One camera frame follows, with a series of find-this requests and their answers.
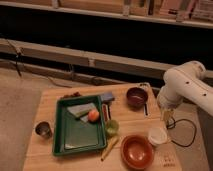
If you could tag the small metal cup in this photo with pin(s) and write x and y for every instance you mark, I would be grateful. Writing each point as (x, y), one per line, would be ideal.
(43, 129)

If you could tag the red-brown bowl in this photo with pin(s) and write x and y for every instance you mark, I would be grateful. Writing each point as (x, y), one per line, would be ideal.
(136, 152)

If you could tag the blue sponge block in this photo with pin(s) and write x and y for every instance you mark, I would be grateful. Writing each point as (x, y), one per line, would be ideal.
(107, 97)

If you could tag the dark red small object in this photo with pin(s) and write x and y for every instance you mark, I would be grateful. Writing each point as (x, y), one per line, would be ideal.
(76, 94)

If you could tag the white plastic cup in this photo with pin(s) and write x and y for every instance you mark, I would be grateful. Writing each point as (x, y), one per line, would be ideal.
(157, 136)

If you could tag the red and black tool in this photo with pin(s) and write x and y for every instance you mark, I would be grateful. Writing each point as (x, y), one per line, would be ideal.
(106, 112)

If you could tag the red apple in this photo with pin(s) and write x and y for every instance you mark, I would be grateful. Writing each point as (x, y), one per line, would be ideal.
(93, 115)

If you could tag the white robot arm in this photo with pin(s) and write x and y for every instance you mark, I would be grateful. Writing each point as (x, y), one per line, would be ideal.
(185, 81)

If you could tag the grey-green cloth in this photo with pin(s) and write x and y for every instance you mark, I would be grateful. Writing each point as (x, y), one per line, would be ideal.
(81, 111)

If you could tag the yellow marker pen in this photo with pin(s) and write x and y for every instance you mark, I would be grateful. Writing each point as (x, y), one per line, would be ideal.
(112, 141)

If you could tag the green plastic tray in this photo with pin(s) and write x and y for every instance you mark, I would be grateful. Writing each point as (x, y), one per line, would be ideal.
(72, 135)

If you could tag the green cup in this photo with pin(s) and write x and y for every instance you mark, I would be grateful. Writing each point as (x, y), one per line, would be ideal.
(112, 127)

